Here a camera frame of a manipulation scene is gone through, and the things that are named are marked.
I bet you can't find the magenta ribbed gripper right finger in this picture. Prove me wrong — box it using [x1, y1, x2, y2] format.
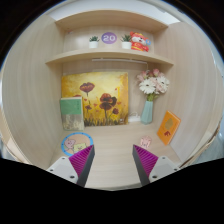
[132, 144, 180, 187]

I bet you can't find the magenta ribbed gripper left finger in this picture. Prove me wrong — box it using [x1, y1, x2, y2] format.
[46, 144, 96, 188]

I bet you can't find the round blue cartoon mouse pad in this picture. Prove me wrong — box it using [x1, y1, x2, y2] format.
[61, 132, 93, 156]

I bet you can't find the small pink pig figure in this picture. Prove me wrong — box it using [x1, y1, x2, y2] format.
[140, 136, 152, 149]

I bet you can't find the teal ceramic vase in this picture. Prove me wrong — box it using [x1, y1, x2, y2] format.
[140, 101, 153, 125]

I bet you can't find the white power adapter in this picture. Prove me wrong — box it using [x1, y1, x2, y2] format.
[128, 114, 140, 123]

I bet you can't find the orange book with leaf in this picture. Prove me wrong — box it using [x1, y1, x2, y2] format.
[157, 111, 181, 145]

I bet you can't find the green and beige book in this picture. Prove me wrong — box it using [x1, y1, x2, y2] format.
[60, 97, 84, 131]

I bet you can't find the yellow poppy flower painting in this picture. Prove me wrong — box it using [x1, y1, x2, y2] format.
[61, 71, 129, 126]

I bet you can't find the pink and white flower bouquet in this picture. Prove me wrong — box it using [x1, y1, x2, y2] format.
[137, 69, 170, 102]

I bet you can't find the wooden shelf board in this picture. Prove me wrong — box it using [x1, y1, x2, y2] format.
[46, 48, 174, 65]

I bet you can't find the red lucky tiger plush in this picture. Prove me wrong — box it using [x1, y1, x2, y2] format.
[130, 32, 151, 52]

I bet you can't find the left small potted plant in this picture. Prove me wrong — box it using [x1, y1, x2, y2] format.
[89, 36, 99, 48]

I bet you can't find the small potted plant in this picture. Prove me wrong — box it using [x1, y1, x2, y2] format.
[121, 35, 132, 49]
[89, 36, 99, 48]

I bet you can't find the right small potted plant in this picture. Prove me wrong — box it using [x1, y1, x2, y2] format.
[121, 35, 132, 49]

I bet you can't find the purple round number 20 sign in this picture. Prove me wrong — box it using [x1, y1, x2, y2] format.
[101, 32, 117, 44]

